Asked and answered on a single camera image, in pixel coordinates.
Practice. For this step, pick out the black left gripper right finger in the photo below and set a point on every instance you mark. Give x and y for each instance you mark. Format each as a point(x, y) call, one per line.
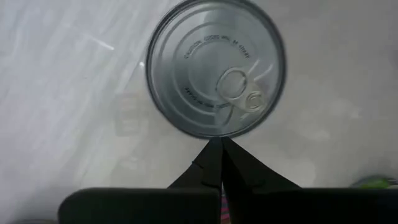
point(311, 207)

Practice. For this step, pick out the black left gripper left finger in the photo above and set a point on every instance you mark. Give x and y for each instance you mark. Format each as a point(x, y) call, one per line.
point(140, 207)

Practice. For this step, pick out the teal label silver can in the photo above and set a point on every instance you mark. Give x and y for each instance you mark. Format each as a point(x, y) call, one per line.
point(202, 62)

